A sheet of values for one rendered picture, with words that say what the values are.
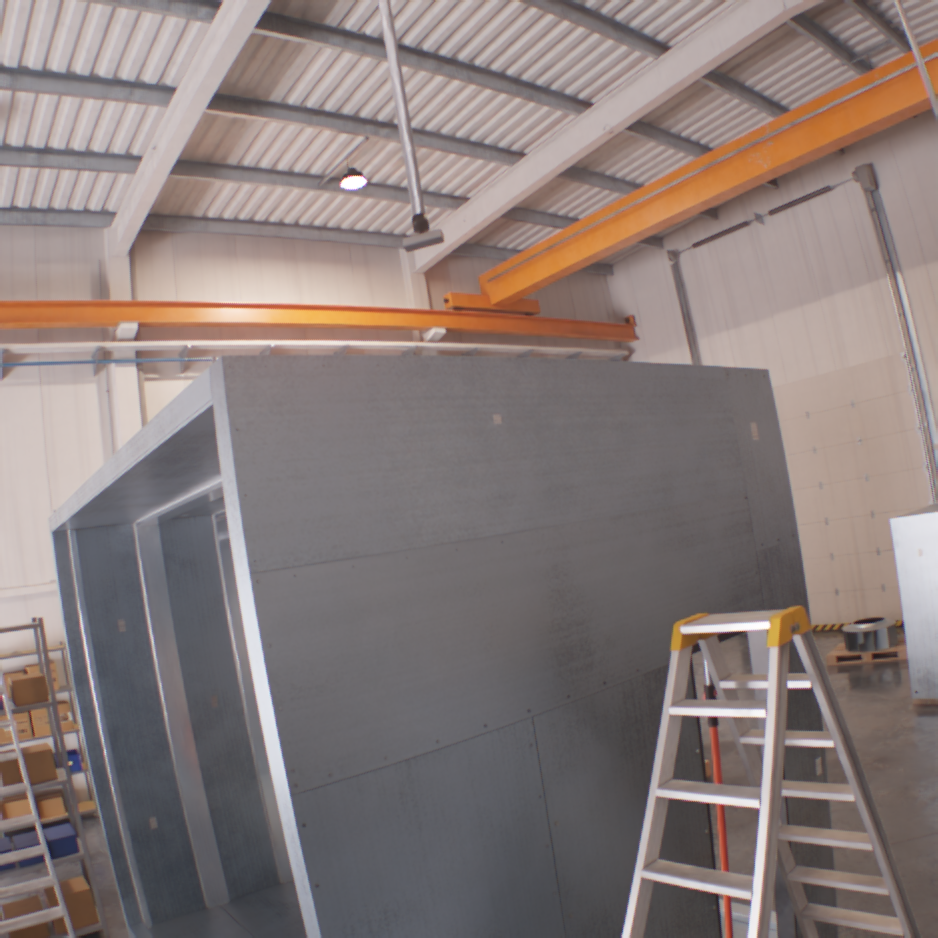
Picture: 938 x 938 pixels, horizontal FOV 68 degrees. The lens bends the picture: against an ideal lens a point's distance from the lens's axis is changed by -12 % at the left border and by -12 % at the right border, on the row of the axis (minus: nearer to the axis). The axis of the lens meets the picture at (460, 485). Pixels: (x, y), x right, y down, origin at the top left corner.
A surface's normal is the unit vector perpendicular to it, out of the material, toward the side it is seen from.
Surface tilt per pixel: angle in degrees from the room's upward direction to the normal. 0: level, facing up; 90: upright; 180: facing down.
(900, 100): 90
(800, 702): 90
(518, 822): 90
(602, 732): 90
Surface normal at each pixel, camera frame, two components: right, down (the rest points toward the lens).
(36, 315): 0.59, -0.15
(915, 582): -0.79, 0.08
